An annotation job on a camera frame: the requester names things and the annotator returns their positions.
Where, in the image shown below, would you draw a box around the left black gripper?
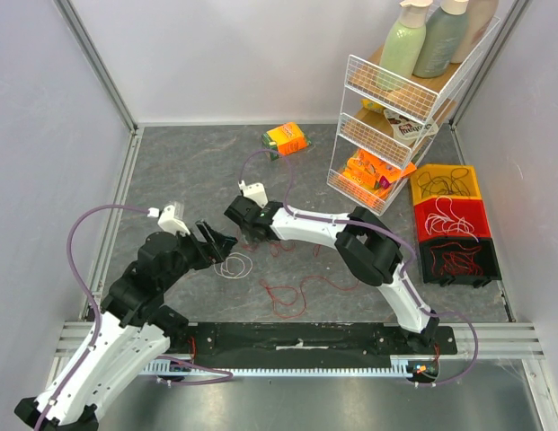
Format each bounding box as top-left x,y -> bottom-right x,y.
160,218 -> 237,289

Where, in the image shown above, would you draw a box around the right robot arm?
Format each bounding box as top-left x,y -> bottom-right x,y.
225,195 -> 439,354

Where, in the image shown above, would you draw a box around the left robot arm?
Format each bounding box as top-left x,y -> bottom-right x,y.
14,221 -> 237,430

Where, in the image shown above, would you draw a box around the orange green snack box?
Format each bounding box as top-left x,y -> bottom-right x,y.
261,122 -> 311,161

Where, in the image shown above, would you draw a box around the orange snack box front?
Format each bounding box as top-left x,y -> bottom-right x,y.
342,157 -> 380,189

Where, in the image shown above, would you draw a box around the orange purple snack box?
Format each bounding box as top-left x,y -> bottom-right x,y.
357,149 -> 416,192

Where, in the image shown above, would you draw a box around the yellow snack packet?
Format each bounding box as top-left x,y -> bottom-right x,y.
361,98 -> 385,113

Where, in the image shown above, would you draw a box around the yellow storage bin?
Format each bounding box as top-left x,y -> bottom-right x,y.
410,163 -> 482,205

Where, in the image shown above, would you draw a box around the white snack pouch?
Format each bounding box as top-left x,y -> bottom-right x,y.
383,109 -> 438,146

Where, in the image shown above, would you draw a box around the red storage bin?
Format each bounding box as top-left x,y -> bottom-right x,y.
414,197 -> 491,242

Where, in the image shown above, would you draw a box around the black storage bin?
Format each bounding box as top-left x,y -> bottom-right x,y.
419,237 -> 501,288

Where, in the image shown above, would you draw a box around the light green pump bottle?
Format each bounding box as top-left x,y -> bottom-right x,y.
376,0 -> 432,91

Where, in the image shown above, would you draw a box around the grey green pump bottle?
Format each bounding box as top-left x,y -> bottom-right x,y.
412,0 -> 468,78

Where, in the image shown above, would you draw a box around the beige pink bottle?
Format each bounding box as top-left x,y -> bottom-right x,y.
450,0 -> 499,65

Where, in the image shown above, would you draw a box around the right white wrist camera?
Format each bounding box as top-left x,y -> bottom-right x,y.
238,180 -> 269,208

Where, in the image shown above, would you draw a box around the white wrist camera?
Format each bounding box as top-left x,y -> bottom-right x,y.
147,201 -> 190,236
238,180 -> 269,208

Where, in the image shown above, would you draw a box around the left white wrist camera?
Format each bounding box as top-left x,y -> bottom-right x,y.
147,201 -> 190,236

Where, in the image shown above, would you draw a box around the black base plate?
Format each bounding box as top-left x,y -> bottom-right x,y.
168,322 -> 457,358

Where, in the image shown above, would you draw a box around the white wire shelf rack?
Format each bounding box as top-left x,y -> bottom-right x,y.
327,17 -> 500,216

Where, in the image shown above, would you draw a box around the slotted cable duct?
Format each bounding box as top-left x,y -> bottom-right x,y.
139,357 -> 438,378

